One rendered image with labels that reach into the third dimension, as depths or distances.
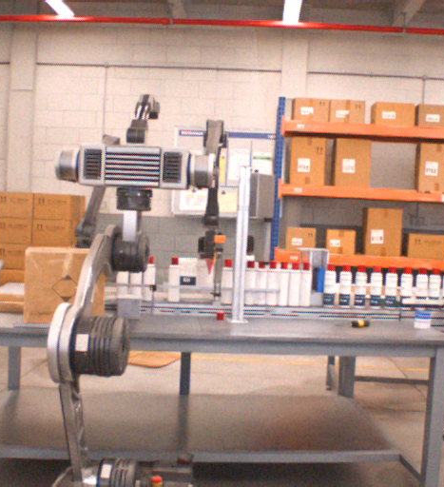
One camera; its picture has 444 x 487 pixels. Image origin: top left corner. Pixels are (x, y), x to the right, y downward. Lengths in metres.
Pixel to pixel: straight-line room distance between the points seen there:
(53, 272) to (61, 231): 3.71
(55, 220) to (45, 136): 1.86
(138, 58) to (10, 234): 2.69
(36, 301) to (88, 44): 5.66
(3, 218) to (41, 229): 0.38
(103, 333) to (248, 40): 6.02
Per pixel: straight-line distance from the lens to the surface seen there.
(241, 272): 2.70
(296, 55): 7.48
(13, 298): 3.07
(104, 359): 1.86
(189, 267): 3.40
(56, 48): 7.92
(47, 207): 6.16
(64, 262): 2.42
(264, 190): 2.74
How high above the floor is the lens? 1.31
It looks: 3 degrees down
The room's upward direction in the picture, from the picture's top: 3 degrees clockwise
